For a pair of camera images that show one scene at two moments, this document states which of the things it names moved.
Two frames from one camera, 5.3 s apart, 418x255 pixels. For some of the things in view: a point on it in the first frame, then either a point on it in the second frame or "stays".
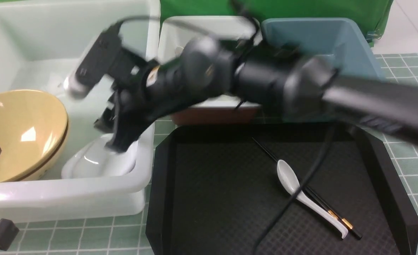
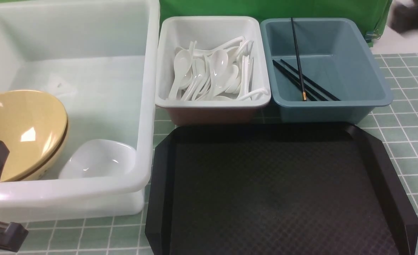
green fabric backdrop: [374, 13] stays
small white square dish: [92, 158] stays
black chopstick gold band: [319, 200] → [304, 94]
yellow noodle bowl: [30, 127] stays
